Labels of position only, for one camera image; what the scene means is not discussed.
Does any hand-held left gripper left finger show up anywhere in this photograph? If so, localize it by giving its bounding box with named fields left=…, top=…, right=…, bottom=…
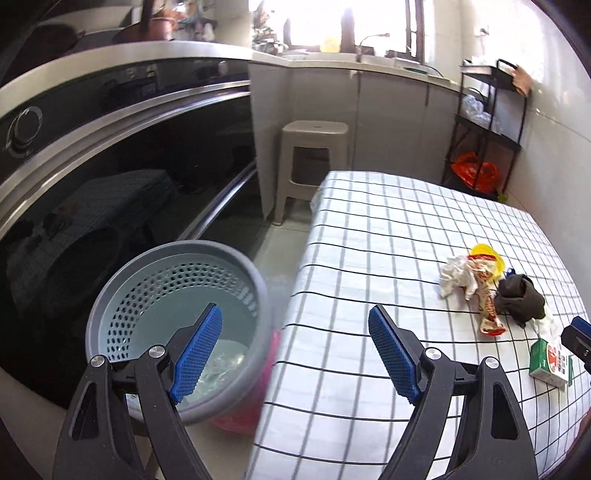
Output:
left=52, top=302, right=223, bottom=480

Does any grey kitchen cabinet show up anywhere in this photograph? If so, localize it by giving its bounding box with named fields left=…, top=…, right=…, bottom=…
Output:
left=248, top=60, right=462, bottom=222

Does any brown cloth on rack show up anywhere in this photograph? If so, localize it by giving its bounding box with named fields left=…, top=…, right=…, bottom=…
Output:
left=512, top=65, right=534, bottom=97

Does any pink plastic bucket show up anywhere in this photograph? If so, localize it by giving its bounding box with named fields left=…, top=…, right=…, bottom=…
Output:
left=208, top=330, right=282, bottom=437

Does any black built-in oven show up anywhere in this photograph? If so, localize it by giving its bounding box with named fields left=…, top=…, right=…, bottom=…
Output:
left=0, top=58, right=259, bottom=407

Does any yellow plastic ring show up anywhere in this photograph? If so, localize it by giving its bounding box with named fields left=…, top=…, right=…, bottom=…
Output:
left=469, top=243, right=505, bottom=282

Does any white checked tablecloth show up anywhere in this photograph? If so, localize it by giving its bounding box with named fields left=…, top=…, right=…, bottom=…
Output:
left=245, top=170, right=591, bottom=480

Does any white tissue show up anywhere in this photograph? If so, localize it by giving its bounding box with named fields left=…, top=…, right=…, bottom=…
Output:
left=438, top=255, right=478, bottom=301

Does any grey perforated waste basket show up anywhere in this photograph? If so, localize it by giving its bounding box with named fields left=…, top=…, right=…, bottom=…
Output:
left=85, top=240, right=278, bottom=428

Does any dark grey cloth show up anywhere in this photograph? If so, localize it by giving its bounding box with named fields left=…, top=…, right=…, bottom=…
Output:
left=494, top=273, right=548, bottom=329

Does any round oven knob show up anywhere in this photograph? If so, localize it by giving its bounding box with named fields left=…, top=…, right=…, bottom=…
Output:
left=7, top=107, right=44, bottom=153

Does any copper pot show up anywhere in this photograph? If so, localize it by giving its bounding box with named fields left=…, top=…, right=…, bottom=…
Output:
left=113, top=16, right=176, bottom=44

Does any orange plastic bag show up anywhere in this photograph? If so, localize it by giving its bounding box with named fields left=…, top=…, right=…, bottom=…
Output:
left=451, top=152, right=501, bottom=193

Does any green white drink carton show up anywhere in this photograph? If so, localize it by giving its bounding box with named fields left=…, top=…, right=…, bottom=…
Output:
left=529, top=337, right=573, bottom=387

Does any metal kitchen faucet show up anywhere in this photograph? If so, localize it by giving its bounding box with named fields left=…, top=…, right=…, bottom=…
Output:
left=355, top=32, right=391, bottom=63

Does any beige plastic stool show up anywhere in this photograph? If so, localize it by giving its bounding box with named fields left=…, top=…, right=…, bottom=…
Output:
left=272, top=121, right=350, bottom=227

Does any red white snack wrapper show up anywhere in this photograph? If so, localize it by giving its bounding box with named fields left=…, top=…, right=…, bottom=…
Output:
left=466, top=256, right=506, bottom=337

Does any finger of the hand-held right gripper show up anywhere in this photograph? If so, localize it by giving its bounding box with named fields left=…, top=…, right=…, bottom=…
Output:
left=560, top=316, right=591, bottom=370

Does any clear white plastic bag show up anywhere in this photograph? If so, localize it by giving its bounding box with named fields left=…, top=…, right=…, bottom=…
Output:
left=462, top=93, right=497, bottom=125

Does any black metal shelf rack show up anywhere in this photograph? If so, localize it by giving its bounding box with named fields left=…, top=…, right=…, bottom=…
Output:
left=441, top=59, right=532, bottom=201

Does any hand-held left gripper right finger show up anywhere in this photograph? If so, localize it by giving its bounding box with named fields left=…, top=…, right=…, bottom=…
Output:
left=368, top=304, right=540, bottom=480

